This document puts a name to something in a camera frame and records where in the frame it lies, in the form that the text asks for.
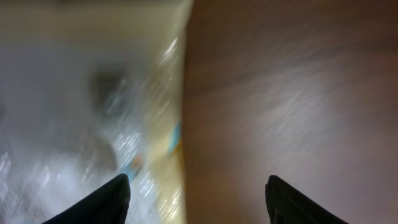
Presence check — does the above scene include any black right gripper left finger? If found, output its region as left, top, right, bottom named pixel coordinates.
left=44, top=174, right=131, bottom=224

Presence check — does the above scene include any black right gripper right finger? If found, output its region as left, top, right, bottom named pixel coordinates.
left=265, top=175, right=348, bottom=224

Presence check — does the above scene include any yellow noodle packet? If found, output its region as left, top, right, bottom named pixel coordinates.
left=1, top=1, right=192, bottom=223

